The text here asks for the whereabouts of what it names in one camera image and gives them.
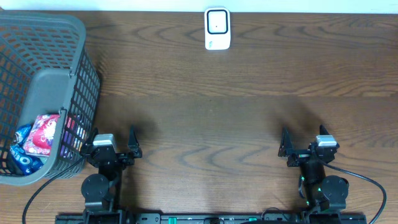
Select blue Oreo cookie pack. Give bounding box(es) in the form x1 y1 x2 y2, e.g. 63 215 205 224
10 124 44 175

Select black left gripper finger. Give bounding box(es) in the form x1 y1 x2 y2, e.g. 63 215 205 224
127 126 140 152
83 128 98 149

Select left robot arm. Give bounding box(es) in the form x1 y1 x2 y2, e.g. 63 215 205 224
80 126 142 224

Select grey plastic shopping basket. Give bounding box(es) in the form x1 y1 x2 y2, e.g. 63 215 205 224
1 11 100 186

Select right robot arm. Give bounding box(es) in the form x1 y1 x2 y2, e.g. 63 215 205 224
278 125 349 223

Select red purple snack pack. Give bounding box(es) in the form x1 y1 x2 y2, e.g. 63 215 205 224
23 114 60 157

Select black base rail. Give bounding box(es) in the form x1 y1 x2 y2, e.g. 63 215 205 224
55 212 366 224

